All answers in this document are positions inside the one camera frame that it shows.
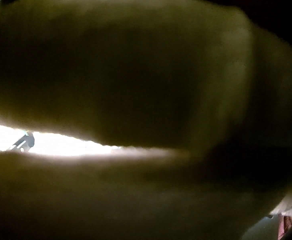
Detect person's left hand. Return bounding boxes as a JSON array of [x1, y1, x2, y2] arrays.
[[0, 0, 292, 240]]

